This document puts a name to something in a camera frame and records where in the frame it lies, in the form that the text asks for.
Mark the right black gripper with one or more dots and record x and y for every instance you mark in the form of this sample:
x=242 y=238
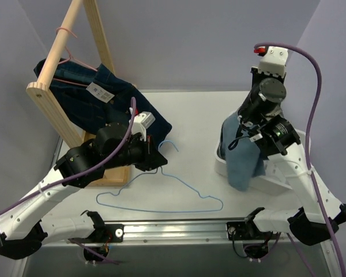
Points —
x=255 y=77

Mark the light blue wire hanger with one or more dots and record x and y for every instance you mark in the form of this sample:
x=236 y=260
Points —
x=186 y=186

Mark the aluminium mounting rail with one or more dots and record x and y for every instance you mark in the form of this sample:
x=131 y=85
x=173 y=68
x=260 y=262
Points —
x=155 y=232

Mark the light blue denim skirt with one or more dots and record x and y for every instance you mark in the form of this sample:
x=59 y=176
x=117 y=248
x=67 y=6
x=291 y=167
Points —
x=243 y=158

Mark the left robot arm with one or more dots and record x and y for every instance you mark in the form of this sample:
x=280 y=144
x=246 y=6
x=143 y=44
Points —
x=23 y=226

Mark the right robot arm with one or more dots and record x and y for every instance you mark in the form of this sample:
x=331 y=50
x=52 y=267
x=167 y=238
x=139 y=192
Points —
x=320 y=213

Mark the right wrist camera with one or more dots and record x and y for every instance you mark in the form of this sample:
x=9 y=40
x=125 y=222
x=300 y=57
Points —
x=273 y=61

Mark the pink wire hanger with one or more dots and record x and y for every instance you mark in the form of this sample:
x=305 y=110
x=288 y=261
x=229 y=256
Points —
x=71 y=57

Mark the dark blue denim skirt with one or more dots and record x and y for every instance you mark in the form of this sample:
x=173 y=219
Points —
x=93 y=99

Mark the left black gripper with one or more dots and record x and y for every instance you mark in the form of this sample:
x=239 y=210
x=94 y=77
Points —
x=149 y=154

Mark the white plastic basket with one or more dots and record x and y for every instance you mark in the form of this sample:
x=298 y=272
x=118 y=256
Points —
x=273 y=182

